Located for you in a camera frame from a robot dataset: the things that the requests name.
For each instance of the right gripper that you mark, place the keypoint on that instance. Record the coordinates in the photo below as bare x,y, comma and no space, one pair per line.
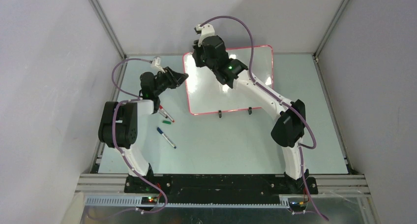
199,63

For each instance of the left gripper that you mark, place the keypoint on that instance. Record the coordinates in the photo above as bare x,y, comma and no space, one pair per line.
175,79

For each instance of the pink framed whiteboard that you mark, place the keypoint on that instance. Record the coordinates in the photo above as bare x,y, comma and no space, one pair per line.
206,95

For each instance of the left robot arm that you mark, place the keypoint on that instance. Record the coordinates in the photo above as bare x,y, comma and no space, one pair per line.
118,127

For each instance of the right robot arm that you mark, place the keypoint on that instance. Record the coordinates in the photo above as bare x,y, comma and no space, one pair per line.
289,116

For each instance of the red whiteboard marker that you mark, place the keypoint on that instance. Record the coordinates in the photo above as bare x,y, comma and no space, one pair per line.
169,116

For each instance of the black whiteboard marker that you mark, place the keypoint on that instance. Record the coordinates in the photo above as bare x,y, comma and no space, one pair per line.
162,113

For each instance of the blue whiteboard marker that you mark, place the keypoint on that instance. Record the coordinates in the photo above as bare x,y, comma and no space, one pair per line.
166,137

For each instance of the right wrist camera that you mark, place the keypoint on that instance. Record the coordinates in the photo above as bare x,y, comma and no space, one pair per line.
206,30

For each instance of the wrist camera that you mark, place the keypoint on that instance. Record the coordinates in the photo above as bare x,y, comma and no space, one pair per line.
156,64
206,30

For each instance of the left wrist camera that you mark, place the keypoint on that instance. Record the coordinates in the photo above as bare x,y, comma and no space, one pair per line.
156,64

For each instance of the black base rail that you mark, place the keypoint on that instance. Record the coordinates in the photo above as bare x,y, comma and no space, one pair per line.
220,189

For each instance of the aluminium frame front rail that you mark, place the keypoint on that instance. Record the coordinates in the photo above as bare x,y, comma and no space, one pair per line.
108,190

